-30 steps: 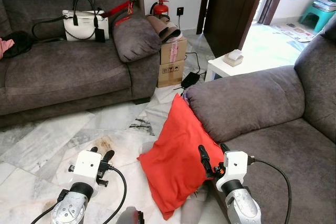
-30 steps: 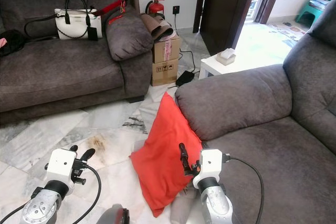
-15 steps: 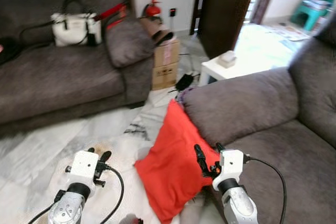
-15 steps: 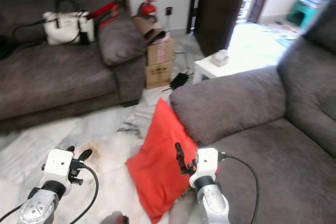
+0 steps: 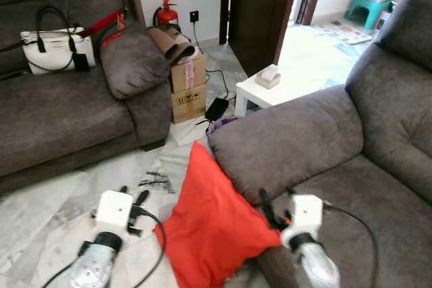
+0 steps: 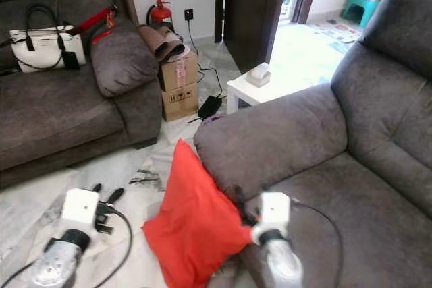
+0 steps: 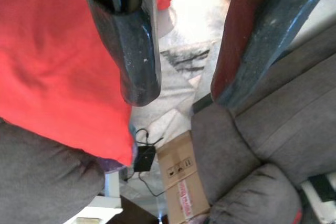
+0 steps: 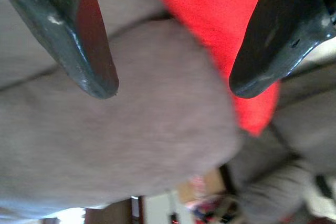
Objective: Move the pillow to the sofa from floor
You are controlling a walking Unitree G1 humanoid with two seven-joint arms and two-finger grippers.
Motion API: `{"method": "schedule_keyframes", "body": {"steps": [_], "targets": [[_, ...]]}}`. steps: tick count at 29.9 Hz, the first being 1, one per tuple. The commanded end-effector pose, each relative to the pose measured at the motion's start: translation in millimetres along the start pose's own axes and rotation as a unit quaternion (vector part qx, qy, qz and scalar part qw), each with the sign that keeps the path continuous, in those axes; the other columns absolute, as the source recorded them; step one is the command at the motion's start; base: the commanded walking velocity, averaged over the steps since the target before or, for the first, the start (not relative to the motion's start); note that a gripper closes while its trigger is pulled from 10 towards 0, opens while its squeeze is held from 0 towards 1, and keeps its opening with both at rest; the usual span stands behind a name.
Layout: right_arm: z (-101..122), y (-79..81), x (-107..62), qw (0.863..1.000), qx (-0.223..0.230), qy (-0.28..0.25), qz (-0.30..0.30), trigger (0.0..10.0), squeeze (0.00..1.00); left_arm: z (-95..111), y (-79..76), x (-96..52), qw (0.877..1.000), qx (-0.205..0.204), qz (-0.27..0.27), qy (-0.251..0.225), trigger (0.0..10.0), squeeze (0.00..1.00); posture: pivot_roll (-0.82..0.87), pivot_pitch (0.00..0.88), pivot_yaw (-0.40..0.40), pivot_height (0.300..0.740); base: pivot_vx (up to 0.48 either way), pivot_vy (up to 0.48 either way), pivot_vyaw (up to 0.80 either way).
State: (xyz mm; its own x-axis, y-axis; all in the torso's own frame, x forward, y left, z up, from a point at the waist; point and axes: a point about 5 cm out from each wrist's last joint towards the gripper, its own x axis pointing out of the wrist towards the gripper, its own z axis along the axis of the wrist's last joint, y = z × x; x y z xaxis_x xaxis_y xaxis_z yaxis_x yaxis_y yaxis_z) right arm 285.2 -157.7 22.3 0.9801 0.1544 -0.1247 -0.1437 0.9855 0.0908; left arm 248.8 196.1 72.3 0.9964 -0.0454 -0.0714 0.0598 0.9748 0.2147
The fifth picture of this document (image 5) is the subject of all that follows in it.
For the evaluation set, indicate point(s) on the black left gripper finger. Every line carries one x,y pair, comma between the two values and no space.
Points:
124,189
142,199

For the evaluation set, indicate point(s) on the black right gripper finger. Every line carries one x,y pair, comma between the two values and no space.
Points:
270,208

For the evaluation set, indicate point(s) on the red pillow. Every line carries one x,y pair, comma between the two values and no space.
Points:
209,227

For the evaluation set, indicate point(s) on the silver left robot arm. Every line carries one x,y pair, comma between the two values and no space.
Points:
94,264

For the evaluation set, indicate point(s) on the grey fabric sofa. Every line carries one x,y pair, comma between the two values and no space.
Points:
61,119
358,187

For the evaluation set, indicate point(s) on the purple cloth item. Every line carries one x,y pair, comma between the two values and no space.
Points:
225,123

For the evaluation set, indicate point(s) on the cardboard box with black print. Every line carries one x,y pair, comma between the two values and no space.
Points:
189,104

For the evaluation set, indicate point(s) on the black power adapter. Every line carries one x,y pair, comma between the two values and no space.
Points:
217,108

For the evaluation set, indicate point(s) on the white side table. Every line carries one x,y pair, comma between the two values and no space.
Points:
277,94

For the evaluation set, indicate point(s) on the beige tissue box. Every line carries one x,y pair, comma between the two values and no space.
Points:
268,77

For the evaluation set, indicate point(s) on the cardboard box with pink tape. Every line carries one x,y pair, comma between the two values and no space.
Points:
189,73

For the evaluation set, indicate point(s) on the brown rolled mat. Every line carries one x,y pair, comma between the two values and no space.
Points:
169,45

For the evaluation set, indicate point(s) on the red fire extinguisher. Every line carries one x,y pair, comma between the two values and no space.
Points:
167,15

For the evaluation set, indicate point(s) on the patterned door mat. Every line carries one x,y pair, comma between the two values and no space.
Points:
344,32

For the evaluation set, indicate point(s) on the dark wooden door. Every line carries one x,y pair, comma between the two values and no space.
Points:
260,11

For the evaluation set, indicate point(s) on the green plastic stool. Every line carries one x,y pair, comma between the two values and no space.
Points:
368,10

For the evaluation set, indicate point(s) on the black wall socket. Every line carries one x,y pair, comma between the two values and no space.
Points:
194,15

